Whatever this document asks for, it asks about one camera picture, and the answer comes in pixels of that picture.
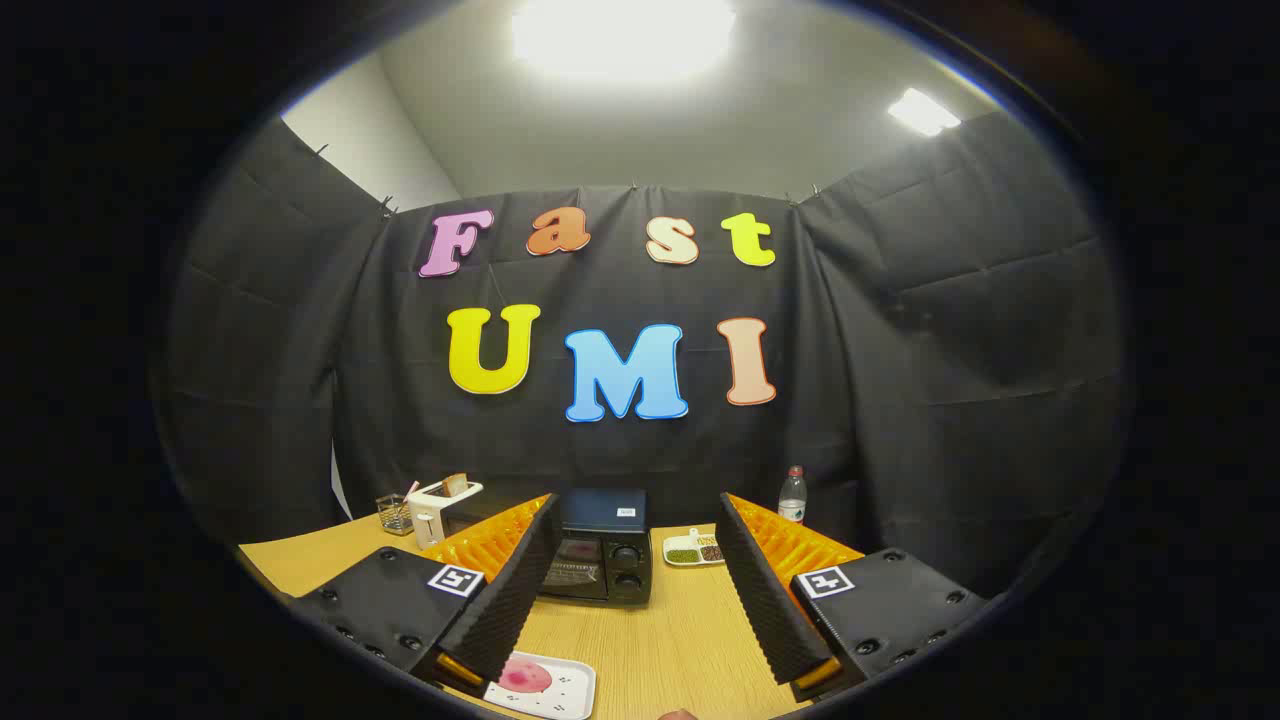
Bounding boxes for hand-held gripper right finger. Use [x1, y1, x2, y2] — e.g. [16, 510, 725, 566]
[716, 492, 989, 703]

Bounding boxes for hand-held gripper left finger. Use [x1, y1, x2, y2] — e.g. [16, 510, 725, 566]
[290, 492, 562, 693]

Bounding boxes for pink ham slice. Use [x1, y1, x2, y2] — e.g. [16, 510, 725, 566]
[497, 658, 554, 695]

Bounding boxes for white square plate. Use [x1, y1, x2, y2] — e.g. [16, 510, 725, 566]
[484, 653, 598, 720]

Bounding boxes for black toaster oven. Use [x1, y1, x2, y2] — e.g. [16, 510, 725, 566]
[537, 488, 654, 606]

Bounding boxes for white bread toaster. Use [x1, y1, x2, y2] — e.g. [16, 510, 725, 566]
[407, 480, 485, 550]

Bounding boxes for white divided dish with beans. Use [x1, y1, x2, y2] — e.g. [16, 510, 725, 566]
[662, 528, 725, 568]

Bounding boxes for small ceiling light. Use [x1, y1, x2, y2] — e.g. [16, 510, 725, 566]
[887, 87, 962, 138]

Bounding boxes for large ceiling light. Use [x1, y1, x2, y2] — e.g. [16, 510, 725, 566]
[512, 0, 737, 86]

